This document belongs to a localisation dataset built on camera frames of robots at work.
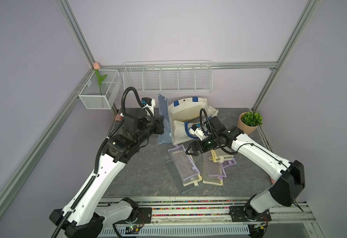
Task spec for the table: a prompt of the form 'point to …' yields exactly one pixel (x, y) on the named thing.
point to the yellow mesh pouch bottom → (212, 171)
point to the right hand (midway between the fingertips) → (191, 149)
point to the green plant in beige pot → (248, 122)
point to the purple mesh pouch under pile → (223, 164)
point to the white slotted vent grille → (109, 231)
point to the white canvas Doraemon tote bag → (186, 114)
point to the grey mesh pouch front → (182, 189)
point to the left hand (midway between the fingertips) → (164, 118)
